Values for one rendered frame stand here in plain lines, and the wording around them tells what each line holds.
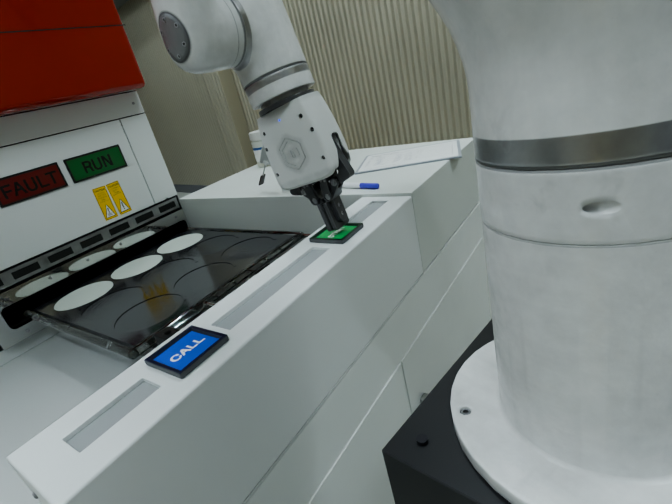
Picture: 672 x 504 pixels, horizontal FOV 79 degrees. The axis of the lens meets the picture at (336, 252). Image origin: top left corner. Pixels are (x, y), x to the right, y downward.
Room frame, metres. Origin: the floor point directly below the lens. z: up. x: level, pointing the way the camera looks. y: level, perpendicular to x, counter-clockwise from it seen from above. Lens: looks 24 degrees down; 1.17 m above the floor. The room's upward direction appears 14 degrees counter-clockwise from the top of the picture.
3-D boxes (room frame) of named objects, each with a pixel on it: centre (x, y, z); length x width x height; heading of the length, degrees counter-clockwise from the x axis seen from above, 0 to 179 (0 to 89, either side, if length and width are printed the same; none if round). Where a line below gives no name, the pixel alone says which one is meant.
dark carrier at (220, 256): (0.71, 0.31, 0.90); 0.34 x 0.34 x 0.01; 51
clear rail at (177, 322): (0.59, 0.17, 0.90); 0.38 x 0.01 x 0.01; 141
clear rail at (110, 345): (0.57, 0.42, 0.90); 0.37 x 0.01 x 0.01; 51
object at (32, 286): (0.83, 0.49, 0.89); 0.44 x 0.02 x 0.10; 141
